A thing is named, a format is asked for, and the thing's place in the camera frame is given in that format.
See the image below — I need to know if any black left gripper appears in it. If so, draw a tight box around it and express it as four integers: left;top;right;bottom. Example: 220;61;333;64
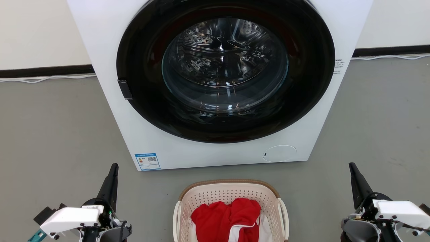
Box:
82;164;119;228

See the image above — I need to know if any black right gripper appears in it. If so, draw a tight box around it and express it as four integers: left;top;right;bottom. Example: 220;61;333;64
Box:
349;163;392;219

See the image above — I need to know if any cream plastic laundry basket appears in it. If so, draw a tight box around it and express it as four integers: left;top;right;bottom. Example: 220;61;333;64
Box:
173;179;290;242

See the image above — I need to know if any blue energy label sticker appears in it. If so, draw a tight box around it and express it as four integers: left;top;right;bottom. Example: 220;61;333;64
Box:
135;153;161;171

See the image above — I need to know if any white front-load washing machine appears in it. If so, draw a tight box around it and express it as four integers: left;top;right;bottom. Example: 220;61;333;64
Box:
67;0;373;172

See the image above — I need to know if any round white filter cover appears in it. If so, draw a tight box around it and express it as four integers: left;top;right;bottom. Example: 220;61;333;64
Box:
263;145;297;163

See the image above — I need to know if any white garment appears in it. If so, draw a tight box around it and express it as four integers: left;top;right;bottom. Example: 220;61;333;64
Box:
258;215;273;242

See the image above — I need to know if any red garment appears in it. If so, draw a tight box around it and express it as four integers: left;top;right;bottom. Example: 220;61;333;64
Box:
191;198;262;242

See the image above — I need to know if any black round washer door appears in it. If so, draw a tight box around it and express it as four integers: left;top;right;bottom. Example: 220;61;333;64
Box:
116;0;336;144

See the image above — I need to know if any black baseboard strip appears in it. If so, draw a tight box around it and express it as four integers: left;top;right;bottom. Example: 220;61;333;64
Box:
0;65;95;79
352;45;430;57

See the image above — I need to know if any steel washer drum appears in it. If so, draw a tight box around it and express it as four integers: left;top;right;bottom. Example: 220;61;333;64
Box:
162;18;289;113

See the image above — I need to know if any white floor cable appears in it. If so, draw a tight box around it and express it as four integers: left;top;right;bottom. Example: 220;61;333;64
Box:
351;53;430;61
0;74;97;84

